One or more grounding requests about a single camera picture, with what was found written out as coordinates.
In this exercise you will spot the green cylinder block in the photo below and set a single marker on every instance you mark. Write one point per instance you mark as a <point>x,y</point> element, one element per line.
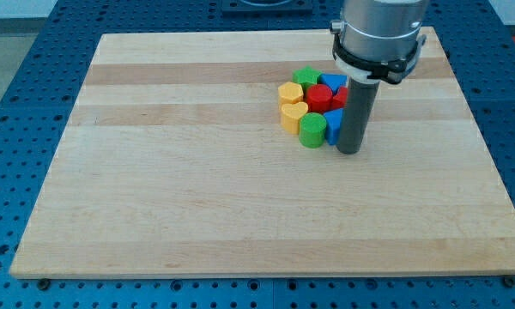
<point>312,130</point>

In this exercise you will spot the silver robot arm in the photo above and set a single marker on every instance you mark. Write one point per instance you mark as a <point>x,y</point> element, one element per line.
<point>379,30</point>

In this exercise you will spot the yellow heart block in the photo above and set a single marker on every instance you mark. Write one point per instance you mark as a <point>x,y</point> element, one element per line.
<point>291,115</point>

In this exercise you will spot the yellow hexagon block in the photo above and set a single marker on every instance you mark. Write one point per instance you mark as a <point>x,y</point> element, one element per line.
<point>289,93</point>

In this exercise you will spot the wooden board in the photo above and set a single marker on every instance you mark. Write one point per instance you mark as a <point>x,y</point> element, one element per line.
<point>173,164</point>

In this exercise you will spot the red cylinder block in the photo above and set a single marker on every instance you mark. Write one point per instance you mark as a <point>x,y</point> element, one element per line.
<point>318,98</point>

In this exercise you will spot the green star block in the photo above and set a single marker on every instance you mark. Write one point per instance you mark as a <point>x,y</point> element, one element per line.
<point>306,77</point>

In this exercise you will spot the blue triangle block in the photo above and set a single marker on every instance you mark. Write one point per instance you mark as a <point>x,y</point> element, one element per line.
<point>333,81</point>

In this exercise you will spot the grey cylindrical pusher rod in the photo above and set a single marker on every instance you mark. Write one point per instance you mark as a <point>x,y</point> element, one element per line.
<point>355,116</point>

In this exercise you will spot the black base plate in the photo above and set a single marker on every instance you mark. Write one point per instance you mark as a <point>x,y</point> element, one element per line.
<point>239,7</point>

